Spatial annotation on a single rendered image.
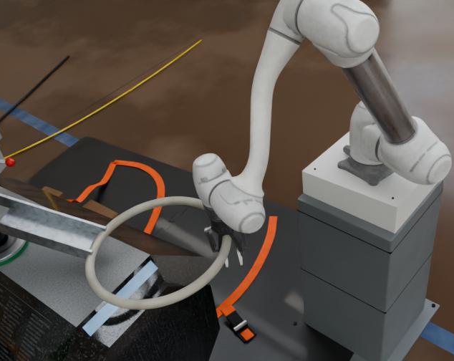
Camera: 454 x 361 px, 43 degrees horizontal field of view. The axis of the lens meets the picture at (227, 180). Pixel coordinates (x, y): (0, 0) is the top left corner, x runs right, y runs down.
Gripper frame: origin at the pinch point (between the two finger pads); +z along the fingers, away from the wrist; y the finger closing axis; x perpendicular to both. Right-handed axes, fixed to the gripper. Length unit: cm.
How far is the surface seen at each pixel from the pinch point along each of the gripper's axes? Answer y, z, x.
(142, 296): 31.8, 4.6, 7.8
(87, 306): 47.3, -2.1, 15.1
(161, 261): 26.2, 3.9, -6.2
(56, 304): 58, -3, 13
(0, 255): 82, -8, -9
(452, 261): -95, 92, -64
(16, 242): 78, -8, -15
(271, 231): -7, 83, -95
